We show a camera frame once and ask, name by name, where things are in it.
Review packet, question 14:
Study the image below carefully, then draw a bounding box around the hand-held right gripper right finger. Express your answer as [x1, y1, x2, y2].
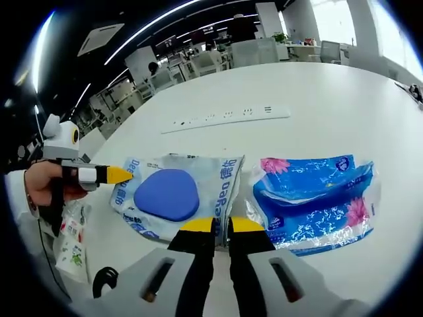
[229, 216, 348, 317]

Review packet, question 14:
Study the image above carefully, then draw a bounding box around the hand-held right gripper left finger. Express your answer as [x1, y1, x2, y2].
[117, 217, 216, 317]

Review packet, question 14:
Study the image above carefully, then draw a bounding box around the ceiling air vent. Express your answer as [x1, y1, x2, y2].
[77, 22, 126, 57]

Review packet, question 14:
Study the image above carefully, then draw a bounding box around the person's left hand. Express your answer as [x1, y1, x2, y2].
[24, 160, 89, 213]

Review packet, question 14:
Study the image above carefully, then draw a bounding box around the white power strip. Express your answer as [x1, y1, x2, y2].
[160, 105, 291, 135]

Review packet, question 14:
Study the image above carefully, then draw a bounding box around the ceiling light strip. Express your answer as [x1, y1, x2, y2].
[104, 0, 202, 65]

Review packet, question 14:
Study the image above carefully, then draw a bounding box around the white table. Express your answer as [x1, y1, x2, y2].
[52, 61, 423, 317]

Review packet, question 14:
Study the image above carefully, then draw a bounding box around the tissue pack with blue oval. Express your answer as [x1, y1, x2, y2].
[110, 153, 246, 247]

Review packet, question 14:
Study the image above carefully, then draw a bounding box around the dark item pile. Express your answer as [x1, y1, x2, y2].
[406, 83, 423, 104]

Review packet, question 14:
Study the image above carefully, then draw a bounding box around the white packet with green print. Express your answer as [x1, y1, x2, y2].
[54, 234, 91, 285]

